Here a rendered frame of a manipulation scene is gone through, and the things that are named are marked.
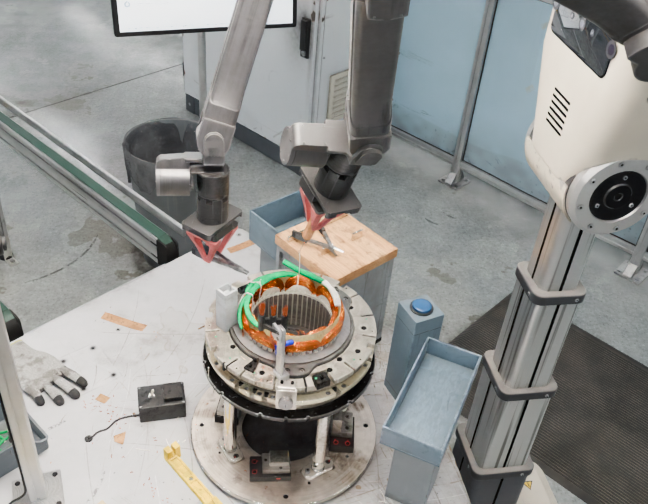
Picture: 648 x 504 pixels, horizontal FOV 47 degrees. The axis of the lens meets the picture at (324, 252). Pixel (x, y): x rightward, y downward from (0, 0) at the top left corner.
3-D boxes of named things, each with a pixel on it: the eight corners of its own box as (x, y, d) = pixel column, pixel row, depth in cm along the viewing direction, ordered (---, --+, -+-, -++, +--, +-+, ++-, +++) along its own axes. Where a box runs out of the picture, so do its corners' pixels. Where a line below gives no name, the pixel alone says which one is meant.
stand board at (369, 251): (274, 243, 169) (274, 234, 167) (336, 214, 179) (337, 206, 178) (334, 289, 157) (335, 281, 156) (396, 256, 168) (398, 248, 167)
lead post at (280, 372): (280, 382, 129) (283, 333, 121) (272, 373, 130) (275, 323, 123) (289, 379, 129) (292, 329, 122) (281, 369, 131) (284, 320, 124)
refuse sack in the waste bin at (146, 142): (110, 209, 315) (101, 135, 294) (183, 178, 339) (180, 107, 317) (166, 252, 296) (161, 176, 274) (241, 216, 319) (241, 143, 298)
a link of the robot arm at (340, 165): (377, 149, 109) (368, 122, 113) (333, 146, 107) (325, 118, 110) (361, 181, 115) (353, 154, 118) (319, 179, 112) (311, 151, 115)
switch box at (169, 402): (138, 401, 163) (136, 383, 160) (184, 395, 166) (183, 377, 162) (139, 423, 159) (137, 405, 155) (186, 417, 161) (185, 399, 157)
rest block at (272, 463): (261, 456, 150) (262, 449, 149) (288, 455, 151) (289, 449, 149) (262, 474, 147) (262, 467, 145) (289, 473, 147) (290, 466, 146)
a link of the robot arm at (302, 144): (387, 153, 104) (380, 98, 106) (309, 147, 99) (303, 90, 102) (354, 187, 114) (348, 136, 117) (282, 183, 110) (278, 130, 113)
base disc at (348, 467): (155, 414, 159) (154, 411, 159) (296, 337, 181) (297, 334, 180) (267, 547, 137) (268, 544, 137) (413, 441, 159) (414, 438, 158)
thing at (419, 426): (417, 546, 141) (443, 451, 124) (363, 523, 144) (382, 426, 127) (454, 450, 159) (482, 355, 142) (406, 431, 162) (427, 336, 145)
